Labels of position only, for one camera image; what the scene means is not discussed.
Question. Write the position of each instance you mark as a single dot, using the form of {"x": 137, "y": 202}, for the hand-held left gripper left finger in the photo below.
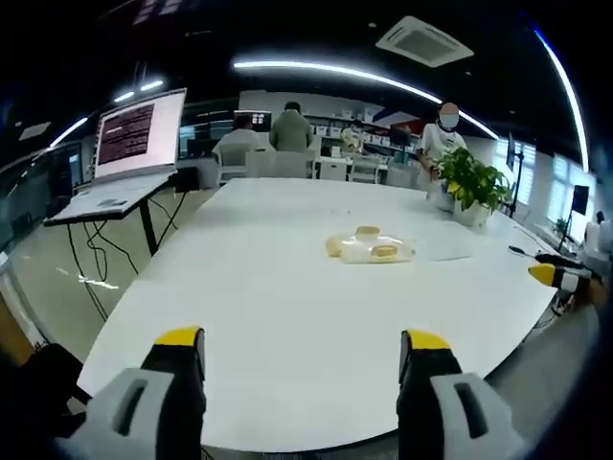
{"x": 143, "y": 407}

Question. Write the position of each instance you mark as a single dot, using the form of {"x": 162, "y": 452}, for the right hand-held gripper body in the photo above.
{"x": 597, "y": 246}

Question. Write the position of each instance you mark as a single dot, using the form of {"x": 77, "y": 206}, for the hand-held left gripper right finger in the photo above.
{"x": 431, "y": 412}

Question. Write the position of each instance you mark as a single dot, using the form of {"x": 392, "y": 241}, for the thin black tool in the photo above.
{"x": 522, "y": 251}

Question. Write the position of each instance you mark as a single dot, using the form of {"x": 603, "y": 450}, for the white plant pot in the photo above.
{"x": 471, "y": 215}

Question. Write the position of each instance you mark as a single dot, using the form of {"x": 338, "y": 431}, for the black tripod stand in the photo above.
{"x": 515, "y": 172}

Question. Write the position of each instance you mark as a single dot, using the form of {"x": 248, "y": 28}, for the black chair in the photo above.
{"x": 38, "y": 388}

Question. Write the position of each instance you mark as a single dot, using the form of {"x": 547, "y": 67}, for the green potted plant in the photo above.
{"x": 471, "y": 177}

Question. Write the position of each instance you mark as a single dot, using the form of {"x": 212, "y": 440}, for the curved ceiling light strip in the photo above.
{"x": 572, "y": 91}

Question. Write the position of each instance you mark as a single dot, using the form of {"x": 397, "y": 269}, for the clear packet with beige content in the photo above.
{"x": 378, "y": 251}

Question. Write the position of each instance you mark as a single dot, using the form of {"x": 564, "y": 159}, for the round beige item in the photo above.
{"x": 367, "y": 232}

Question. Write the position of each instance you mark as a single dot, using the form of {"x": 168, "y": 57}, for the oval beige item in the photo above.
{"x": 333, "y": 246}

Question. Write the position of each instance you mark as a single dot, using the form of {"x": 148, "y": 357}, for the black-legged side table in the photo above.
{"x": 96, "y": 213}

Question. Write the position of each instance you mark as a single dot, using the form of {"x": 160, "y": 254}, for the ceiling air conditioner unit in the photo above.
{"x": 424, "y": 40}

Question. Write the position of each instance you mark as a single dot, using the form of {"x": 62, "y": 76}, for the open laptop with lit screen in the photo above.
{"x": 129, "y": 139}

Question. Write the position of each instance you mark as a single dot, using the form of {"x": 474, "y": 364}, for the white chair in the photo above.
{"x": 275, "y": 165}

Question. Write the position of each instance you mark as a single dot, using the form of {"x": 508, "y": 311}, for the long ceiling light strip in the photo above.
{"x": 345, "y": 72}

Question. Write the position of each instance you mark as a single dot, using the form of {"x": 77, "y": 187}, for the background computer monitor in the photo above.
{"x": 253, "y": 121}

